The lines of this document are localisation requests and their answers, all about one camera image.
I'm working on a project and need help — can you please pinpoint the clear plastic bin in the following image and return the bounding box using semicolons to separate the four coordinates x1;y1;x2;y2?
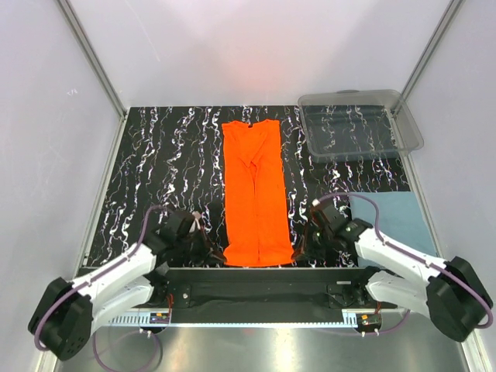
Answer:
298;89;424;164

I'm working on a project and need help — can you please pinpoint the right aluminium corner post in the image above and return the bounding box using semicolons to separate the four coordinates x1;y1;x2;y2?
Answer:
401;0;465;101

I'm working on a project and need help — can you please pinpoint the aluminium corner post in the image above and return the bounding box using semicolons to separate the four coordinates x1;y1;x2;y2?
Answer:
401;0;465;101
55;0;129;117

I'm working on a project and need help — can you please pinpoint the purple cable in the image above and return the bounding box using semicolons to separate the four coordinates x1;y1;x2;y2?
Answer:
315;192;491;335
33;205;171;371

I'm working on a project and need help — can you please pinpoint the left aluminium corner post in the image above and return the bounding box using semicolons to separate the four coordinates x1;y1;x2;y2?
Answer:
55;0;129;117

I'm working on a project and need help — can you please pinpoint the orange t shirt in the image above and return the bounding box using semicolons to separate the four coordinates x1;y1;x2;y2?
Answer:
222;119;293;267

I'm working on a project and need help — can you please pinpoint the aluminium frame rail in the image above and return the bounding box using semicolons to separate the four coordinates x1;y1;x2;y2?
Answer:
50;281;474;313

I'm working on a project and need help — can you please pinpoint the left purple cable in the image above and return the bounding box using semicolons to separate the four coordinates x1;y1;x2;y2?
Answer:
33;205;171;371

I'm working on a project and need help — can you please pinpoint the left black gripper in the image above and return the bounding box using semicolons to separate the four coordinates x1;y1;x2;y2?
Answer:
175;226;226;267

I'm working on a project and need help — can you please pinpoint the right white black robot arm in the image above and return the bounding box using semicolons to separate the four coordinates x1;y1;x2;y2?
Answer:
292;198;494;342

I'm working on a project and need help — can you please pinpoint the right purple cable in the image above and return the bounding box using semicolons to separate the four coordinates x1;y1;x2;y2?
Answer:
315;192;491;335

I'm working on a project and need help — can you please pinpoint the white toothed cable duct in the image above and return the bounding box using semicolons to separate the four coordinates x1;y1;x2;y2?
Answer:
105;310;381;329

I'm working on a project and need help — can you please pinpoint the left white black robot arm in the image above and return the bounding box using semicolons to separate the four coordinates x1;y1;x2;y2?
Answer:
28;205;227;361

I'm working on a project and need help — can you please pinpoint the folded light blue t shirt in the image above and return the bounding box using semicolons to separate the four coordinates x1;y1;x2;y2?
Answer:
350;191;437;256

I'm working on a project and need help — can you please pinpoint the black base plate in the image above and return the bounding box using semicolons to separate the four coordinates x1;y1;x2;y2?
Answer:
145;267;378;309

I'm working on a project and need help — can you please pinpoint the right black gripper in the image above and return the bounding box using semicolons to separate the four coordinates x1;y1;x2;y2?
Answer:
292;220;333;260

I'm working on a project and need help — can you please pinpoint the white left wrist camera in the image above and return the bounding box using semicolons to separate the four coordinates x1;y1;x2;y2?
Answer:
189;211;203;234

